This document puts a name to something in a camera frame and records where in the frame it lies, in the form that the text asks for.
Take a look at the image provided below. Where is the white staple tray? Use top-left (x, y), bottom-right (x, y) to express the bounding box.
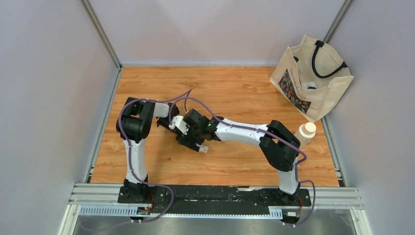
top-left (198, 145), bottom-right (209, 153)

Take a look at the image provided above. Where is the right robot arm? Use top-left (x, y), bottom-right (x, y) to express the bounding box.
top-left (168, 109), bottom-right (300, 205)

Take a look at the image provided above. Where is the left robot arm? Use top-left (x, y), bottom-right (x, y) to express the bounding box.
top-left (116, 97), bottom-right (174, 203)

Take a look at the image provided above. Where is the white plastic bottle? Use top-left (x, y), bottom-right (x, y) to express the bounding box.
top-left (294, 122), bottom-right (317, 149)

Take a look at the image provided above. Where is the beige canvas tote bag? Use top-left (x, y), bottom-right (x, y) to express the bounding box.
top-left (269, 35), bottom-right (354, 122)

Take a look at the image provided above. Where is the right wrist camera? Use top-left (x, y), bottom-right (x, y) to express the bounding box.
top-left (169, 115), bottom-right (189, 135)

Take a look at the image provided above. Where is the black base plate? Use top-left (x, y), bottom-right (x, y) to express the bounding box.
top-left (118, 185), bottom-right (312, 215)

